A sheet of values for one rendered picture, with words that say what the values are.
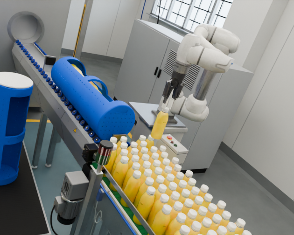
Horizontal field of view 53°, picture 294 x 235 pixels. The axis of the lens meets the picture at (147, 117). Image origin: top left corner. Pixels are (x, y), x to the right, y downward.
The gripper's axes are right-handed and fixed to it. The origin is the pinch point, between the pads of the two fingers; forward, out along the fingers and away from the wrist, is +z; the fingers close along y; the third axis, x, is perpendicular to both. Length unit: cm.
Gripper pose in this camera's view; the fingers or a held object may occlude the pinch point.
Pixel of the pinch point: (167, 103)
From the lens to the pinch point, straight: 172.8
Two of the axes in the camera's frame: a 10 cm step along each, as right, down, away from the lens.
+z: -3.1, 8.7, 3.8
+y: -7.8, 0.0, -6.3
